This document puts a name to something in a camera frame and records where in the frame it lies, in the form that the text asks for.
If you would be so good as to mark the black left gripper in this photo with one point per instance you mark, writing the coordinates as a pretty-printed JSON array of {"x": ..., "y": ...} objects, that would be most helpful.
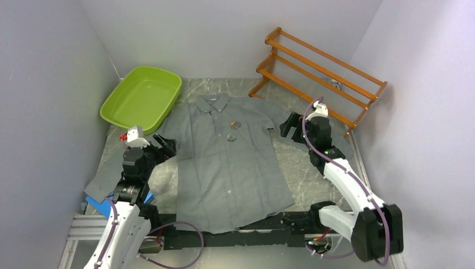
[{"x": 168, "y": 145}]

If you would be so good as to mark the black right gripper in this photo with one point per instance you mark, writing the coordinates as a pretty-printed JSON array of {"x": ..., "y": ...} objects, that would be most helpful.
[{"x": 293, "y": 120}]

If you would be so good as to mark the grey button-up shirt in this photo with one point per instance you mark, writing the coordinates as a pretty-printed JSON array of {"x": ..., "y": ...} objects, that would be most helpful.
[{"x": 225, "y": 185}]

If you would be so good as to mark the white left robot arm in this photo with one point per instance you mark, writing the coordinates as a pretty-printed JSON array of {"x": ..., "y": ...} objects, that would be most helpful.
[{"x": 131, "y": 218}]

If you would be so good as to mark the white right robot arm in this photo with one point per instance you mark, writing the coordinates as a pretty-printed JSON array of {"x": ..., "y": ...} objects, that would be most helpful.
[{"x": 373, "y": 227}]

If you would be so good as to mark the orange wooden rack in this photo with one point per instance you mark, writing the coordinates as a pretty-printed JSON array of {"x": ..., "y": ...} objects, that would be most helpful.
[{"x": 309, "y": 72}]

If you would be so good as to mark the green plastic tub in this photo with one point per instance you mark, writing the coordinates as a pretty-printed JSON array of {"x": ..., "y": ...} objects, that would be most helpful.
[{"x": 143, "y": 98}]

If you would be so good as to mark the blue flat pad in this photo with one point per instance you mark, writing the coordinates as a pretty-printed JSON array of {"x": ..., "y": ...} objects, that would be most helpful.
[{"x": 104, "y": 207}]

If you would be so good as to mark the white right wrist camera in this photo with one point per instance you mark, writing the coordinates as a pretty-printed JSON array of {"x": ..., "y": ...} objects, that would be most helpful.
[{"x": 316, "y": 109}]

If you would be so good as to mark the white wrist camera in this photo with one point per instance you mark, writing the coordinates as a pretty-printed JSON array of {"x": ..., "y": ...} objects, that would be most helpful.
[
  {"x": 316, "y": 109},
  {"x": 134, "y": 137}
]

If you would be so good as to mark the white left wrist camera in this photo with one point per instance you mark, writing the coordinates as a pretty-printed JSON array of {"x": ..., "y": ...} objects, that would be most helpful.
[{"x": 134, "y": 137}]

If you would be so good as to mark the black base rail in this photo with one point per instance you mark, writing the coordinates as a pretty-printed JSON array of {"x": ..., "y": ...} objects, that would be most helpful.
[{"x": 293, "y": 229}]

